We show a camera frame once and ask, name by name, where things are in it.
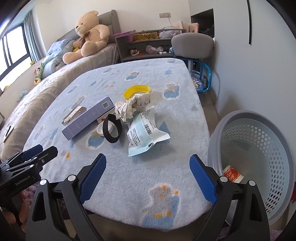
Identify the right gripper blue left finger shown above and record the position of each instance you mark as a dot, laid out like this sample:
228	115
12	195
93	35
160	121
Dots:
76	189

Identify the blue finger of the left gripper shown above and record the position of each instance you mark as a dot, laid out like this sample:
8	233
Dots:
42	158
21	157

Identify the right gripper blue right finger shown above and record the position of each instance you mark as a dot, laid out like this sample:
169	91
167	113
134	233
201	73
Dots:
217	190

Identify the black elastic band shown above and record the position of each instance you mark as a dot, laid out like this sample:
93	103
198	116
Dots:
110	124

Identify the purple cardboard box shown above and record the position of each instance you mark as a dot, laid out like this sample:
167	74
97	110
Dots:
89	116

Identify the white teal plastic package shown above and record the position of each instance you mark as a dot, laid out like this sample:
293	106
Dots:
143	133

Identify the white paper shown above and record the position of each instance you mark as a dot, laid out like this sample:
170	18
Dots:
124	110

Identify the red white paper cup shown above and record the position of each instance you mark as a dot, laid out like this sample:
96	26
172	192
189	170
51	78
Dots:
232	174

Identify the purple fluffy cloth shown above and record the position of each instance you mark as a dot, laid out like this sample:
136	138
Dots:
28	193

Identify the beige checkered bed sheet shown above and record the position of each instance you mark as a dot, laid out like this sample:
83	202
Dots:
20	123

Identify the grey perforated laundry basket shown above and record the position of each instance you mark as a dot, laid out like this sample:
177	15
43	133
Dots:
255	147

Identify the small playing card box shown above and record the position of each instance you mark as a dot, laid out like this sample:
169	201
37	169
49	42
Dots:
73	114

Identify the small green plush doll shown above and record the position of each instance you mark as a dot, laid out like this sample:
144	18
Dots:
38	74

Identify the blue window curtain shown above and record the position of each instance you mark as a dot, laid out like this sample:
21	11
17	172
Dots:
33	39

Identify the blue child's chair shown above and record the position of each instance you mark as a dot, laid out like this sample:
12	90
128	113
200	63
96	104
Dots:
199	71

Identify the blue patterned pillow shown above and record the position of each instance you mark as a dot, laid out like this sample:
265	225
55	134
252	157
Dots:
58	49

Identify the large beige teddy bear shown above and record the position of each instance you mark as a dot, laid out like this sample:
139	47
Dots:
93	37

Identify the grey chair backrest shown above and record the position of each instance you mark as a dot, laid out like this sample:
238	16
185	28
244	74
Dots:
192	45

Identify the pink plastic bag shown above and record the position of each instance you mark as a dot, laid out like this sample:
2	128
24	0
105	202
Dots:
152	50

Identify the pink storage box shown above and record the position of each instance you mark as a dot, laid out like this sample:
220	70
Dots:
128	36

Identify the grey bedside shelf unit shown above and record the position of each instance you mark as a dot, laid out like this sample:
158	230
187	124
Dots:
150	44

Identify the grey bed headboard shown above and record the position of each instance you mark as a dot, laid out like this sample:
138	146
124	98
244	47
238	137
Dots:
110	19

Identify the wall power socket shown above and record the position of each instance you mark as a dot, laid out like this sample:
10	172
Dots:
164	15

